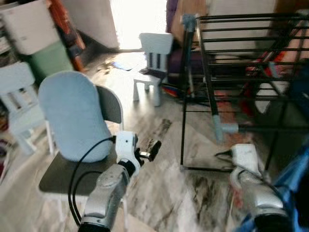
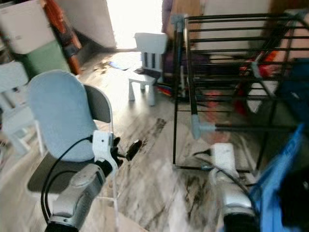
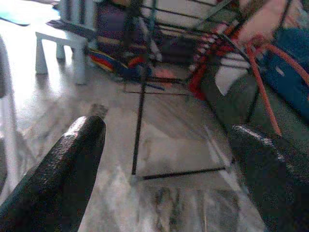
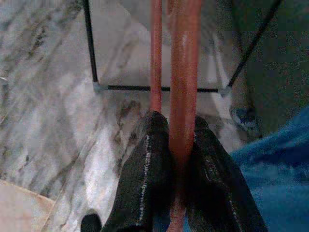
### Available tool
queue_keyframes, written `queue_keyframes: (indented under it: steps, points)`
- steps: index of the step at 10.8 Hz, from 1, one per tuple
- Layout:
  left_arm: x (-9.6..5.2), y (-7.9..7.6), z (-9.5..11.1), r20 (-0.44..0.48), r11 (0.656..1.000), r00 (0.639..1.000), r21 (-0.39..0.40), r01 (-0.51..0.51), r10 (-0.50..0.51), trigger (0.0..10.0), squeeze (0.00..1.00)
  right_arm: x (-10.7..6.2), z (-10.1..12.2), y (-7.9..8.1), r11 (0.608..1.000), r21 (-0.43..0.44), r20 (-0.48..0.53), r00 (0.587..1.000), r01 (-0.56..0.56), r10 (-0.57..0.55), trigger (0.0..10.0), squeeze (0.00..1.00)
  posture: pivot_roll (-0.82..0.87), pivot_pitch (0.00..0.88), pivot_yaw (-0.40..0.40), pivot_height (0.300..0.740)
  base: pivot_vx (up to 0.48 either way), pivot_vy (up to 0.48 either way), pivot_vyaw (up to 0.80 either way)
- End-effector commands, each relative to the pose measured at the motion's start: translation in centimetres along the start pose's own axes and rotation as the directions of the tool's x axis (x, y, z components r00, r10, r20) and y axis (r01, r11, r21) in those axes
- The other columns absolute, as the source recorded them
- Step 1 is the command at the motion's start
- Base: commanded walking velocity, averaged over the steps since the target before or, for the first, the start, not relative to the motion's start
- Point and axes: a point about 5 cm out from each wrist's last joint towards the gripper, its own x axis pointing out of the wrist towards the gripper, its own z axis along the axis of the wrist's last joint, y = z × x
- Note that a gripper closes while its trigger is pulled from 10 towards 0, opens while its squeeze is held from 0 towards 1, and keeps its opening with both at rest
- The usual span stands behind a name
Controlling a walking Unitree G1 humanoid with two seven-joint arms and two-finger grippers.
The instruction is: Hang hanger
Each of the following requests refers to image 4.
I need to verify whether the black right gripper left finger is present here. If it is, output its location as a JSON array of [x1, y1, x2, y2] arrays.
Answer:
[[101, 110, 179, 232]]

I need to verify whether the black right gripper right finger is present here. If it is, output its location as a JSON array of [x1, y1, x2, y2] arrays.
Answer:
[[183, 115, 268, 232]]

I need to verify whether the pink plastic clothes hanger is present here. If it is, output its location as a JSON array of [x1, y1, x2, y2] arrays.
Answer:
[[149, 0, 163, 114]]

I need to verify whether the bright blue garment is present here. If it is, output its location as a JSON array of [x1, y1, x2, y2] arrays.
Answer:
[[229, 106, 309, 232]]

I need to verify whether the black robot foot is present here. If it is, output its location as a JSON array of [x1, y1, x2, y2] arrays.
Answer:
[[81, 209, 103, 232]]

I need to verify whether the black clothes drying rack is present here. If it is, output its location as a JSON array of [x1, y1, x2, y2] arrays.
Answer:
[[83, 0, 283, 97]]

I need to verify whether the grey green leather sofa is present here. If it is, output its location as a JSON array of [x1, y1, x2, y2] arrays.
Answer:
[[241, 0, 309, 138]]

